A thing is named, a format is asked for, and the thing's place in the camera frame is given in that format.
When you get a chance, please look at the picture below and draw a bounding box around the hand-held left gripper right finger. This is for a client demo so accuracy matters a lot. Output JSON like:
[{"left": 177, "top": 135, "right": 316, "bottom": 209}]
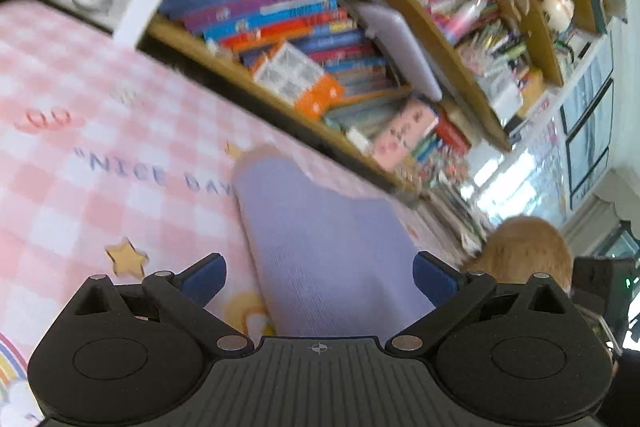
[{"left": 384, "top": 251, "right": 576, "bottom": 354}]

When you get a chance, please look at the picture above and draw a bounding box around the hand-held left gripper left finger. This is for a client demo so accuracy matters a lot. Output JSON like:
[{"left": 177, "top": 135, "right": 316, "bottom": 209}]
[{"left": 67, "top": 252, "right": 255, "bottom": 354}]

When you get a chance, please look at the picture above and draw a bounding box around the purple and mauve sweater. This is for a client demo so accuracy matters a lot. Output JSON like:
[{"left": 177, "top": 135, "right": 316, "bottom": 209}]
[{"left": 231, "top": 144, "right": 442, "bottom": 339}]

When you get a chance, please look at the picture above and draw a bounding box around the stack of magazines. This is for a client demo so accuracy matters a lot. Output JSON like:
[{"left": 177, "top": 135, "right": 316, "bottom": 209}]
[{"left": 419, "top": 186, "right": 492, "bottom": 259}]

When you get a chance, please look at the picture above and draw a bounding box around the orange furry animal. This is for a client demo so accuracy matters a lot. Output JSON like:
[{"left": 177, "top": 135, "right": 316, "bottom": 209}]
[{"left": 459, "top": 214, "right": 574, "bottom": 296}]

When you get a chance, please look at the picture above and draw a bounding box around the dark framed board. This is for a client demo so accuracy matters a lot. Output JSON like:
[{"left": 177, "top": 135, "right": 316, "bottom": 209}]
[{"left": 559, "top": 79, "right": 617, "bottom": 214}]

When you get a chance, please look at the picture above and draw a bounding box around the pink alphabet poster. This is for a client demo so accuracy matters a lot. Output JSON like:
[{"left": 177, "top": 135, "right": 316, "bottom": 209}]
[{"left": 525, "top": 121, "right": 567, "bottom": 188}]

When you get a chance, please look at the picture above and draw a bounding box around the pink patterned box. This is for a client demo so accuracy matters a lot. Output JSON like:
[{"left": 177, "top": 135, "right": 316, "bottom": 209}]
[{"left": 372, "top": 96, "right": 440, "bottom": 173}]

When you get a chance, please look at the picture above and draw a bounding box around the row of thick standing books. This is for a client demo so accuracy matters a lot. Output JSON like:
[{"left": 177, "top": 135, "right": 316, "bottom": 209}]
[{"left": 429, "top": 107, "right": 474, "bottom": 158}]

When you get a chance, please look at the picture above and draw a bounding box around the white charger plug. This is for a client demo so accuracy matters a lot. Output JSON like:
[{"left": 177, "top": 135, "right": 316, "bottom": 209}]
[{"left": 345, "top": 127, "right": 374, "bottom": 153}]

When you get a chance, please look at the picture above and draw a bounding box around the pink checkered cartoon desk mat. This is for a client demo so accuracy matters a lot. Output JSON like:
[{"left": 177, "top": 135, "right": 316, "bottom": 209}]
[{"left": 0, "top": 0, "right": 482, "bottom": 427}]

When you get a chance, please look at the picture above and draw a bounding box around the white storage box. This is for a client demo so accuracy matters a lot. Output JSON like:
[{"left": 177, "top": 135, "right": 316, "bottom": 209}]
[{"left": 477, "top": 67, "right": 524, "bottom": 121}]

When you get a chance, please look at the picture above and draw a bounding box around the orange and white box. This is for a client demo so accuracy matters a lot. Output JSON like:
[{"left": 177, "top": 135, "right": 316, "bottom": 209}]
[
  {"left": 252, "top": 41, "right": 346, "bottom": 108},
  {"left": 295, "top": 91, "right": 342, "bottom": 122}
]

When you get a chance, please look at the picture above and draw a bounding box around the white bar lamp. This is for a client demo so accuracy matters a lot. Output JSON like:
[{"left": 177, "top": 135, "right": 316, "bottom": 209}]
[{"left": 357, "top": 2, "right": 444, "bottom": 103}]

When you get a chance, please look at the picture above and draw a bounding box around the clear pen organiser with pens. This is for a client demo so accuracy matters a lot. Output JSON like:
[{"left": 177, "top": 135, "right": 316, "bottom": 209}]
[{"left": 457, "top": 19, "right": 529, "bottom": 78}]

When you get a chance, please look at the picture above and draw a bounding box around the pink and blue gradient bottle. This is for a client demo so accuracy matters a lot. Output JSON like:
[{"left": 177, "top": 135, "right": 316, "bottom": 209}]
[{"left": 442, "top": 0, "right": 489, "bottom": 44}]

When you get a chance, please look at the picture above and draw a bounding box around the row of colourful children's books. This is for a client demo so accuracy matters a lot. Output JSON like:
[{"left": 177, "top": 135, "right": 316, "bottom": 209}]
[{"left": 159, "top": 0, "right": 417, "bottom": 128}]

